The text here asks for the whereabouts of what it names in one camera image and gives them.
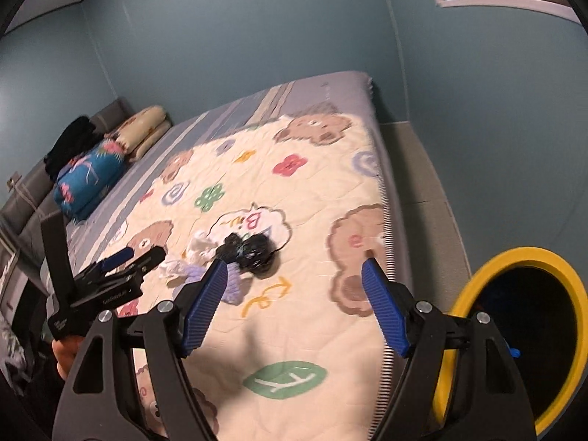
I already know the black plastic bag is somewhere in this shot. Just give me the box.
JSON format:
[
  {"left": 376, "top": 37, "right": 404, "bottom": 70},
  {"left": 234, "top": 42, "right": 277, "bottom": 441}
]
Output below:
[{"left": 216, "top": 233, "right": 279, "bottom": 281}]

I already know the purple foam net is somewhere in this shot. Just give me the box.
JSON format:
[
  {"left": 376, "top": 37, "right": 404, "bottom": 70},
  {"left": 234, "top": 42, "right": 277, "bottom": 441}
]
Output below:
[{"left": 172, "top": 264, "right": 252, "bottom": 306}]

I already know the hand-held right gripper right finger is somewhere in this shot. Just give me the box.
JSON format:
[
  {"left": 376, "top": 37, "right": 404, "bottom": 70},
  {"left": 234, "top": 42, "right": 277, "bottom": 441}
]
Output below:
[{"left": 361, "top": 257, "right": 538, "bottom": 441}]

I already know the person's left hand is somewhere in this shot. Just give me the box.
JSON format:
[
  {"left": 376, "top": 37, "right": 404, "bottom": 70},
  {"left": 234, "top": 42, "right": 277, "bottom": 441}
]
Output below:
[{"left": 51, "top": 337, "right": 81, "bottom": 380}]

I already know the yellow rimmed trash bin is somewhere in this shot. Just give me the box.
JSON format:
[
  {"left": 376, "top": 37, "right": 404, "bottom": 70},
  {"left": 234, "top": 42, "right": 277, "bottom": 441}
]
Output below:
[{"left": 432, "top": 247, "right": 588, "bottom": 437}]

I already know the printed bear blanket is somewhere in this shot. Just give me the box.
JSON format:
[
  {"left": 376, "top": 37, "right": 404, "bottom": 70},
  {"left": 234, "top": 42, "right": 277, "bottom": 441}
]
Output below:
[{"left": 117, "top": 103, "right": 391, "bottom": 441}]

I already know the beige folded blanket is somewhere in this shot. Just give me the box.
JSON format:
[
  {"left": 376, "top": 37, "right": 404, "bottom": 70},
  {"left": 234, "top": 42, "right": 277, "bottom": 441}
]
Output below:
[{"left": 105, "top": 105, "right": 173, "bottom": 162}]

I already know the patterned cloth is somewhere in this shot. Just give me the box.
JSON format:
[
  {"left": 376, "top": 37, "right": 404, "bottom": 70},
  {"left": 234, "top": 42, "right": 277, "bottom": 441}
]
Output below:
[{"left": 0, "top": 319, "right": 29, "bottom": 384}]

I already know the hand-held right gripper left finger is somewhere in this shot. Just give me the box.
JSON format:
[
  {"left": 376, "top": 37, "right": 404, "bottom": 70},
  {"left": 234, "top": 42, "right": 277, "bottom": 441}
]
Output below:
[{"left": 51, "top": 257, "right": 229, "bottom": 441}]

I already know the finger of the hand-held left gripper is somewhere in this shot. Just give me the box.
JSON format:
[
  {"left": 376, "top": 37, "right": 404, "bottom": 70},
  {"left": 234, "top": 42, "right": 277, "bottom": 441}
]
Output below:
[
  {"left": 76, "top": 247, "right": 136, "bottom": 286},
  {"left": 92, "top": 245, "right": 166, "bottom": 292}
]

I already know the blue floral quilt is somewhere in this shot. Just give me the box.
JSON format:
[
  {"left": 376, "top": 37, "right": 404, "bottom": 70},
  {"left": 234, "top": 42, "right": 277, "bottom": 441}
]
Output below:
[{"left": 53, "top": 140, "right": 127, "bottom": 221}]

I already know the black cloth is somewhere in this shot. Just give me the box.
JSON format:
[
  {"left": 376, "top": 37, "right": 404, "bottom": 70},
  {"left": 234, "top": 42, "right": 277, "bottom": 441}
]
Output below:
[{"left": 43, "top": 116, "right": 104, "bottom": 178}]

